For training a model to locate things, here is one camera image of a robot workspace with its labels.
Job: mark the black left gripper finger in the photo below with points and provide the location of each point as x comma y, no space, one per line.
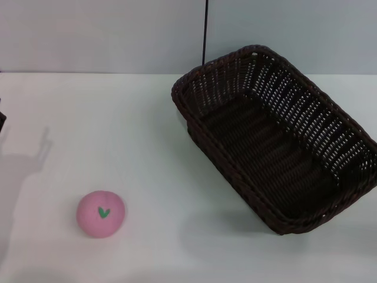
2,121

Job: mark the pink peach toy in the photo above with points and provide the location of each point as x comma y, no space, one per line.
94,221

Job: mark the dark brown woven basket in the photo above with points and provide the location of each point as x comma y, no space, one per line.
265,153

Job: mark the black vertical wall strip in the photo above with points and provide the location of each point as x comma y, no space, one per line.
204,29

